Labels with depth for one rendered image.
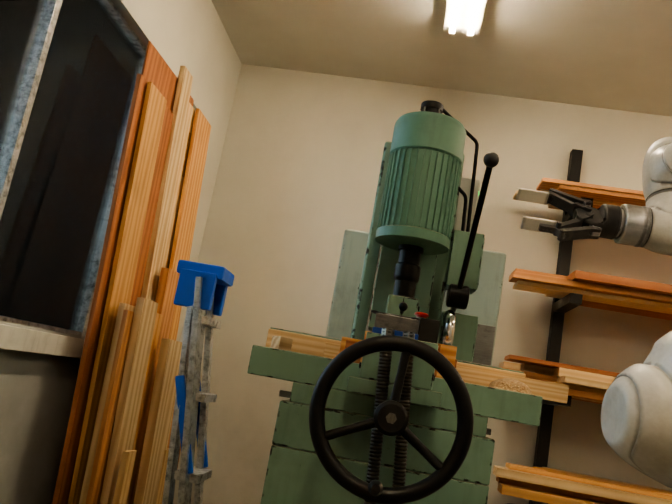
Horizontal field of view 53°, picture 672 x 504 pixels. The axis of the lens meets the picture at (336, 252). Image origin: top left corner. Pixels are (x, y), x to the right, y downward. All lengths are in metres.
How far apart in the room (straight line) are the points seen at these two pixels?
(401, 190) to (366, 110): 2.66
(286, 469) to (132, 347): 1.36
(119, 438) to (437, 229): 1.57
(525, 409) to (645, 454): 0.48
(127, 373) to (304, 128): 2.09
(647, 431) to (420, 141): 0.87
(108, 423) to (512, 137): 2.74
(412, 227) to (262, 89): 2.92
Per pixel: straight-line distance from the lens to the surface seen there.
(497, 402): 1.43
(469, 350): 1.75
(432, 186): 1.56
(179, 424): 2.22
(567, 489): 3.46
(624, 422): 1.00
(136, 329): 2.68
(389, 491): 1.23
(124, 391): 2.68
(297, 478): 1.42
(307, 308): 3.91
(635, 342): 4.06
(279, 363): 1.42
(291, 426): 1.42
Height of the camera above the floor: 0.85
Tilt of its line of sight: 11 degrees up
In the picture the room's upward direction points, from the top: 10 degrees clockwise
